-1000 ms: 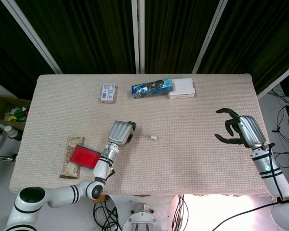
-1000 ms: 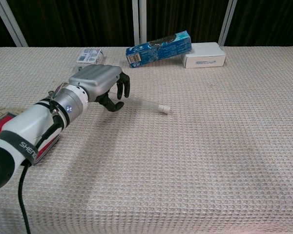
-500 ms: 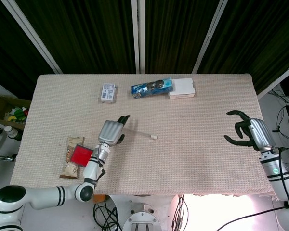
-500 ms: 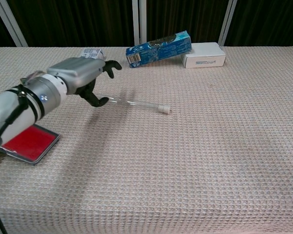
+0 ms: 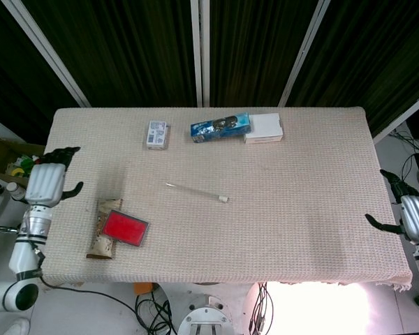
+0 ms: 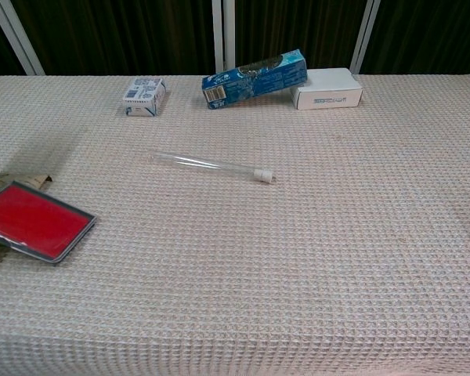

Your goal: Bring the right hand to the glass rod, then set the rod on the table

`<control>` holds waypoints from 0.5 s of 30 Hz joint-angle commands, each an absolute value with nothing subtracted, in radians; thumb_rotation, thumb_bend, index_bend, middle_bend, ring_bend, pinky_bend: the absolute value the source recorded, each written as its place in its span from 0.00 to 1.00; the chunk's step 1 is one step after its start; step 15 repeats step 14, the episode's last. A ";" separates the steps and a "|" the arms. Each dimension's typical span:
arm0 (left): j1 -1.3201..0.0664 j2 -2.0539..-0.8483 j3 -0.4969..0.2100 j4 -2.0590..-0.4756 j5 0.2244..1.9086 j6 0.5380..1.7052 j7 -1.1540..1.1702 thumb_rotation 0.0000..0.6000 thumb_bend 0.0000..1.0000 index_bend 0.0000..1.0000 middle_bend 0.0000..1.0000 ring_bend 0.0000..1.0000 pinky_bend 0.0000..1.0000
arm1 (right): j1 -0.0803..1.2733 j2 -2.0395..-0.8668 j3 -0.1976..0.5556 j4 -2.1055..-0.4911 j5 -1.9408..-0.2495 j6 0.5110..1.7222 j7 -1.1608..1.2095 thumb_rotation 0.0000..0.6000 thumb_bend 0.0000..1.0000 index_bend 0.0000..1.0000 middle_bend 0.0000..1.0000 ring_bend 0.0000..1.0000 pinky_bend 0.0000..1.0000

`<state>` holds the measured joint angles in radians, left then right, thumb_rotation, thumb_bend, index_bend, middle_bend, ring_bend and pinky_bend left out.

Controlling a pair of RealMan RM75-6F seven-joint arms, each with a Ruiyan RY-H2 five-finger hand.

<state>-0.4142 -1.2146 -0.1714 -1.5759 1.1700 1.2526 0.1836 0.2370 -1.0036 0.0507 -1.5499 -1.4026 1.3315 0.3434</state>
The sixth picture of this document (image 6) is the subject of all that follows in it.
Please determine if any white upright frame post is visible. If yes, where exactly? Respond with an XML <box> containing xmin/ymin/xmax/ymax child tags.
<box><xmin>223</xmin><ymin>0</ymin><xmax>237</xmax><ymax>71</ymax></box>
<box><xmin>211</xmin><ymin>0</ymin><xmax>225</xmax><ymax>74</ymax></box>

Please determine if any small white blue-printed box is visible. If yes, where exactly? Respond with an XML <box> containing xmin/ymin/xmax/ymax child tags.
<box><xmin>121</xmin><ymin>76</ymin><xmax>168</xmax><ymax>118</ymax></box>

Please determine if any dark curtain backdrop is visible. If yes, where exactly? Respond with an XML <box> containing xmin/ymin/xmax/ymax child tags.
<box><xmin>0</xmin><ymin>0</ymin><xmax>470</xmax><ymax>78</ymax></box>

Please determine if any beige waffle tablecloth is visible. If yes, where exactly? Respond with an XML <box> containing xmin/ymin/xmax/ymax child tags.
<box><xmin>0</xmin><ymin>73</ymin><xmax>470</xmax><ymax>376</ymax></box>

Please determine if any blue cookie box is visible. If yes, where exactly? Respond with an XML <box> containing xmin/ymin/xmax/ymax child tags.
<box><xmin>201</xmin><ymin>49</ymin><xmax>309</xmax><ymax>110</ymax></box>

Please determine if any transparent glass test tube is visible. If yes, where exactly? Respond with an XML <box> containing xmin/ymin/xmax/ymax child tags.
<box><xmin>150</xmin><ymin>150</ymin><xmax>260</xmax><ymax>183</ymax></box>

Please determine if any red pad with dark frame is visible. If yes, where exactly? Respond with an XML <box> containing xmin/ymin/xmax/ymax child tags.
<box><xmin>0</xmin><ymin>180</ymin><xmax>99</xmax><ymax>267</ymax></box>

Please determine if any white cardboard box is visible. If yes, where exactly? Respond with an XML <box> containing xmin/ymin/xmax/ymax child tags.
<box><xmin>290</xmin><ymin>67</ymin><xmax>364</xmax><ymax>110</ymax></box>

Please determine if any white slanted frame post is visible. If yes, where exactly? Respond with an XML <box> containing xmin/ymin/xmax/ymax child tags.
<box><xmin>349</xmin><ymin>0</ymin><xmax>381</xmax><ymax>75</ymax></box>
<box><xmin>0</xmin><ymin>0</ymin><xmax>46</xmax><ymax>77</ymax></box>

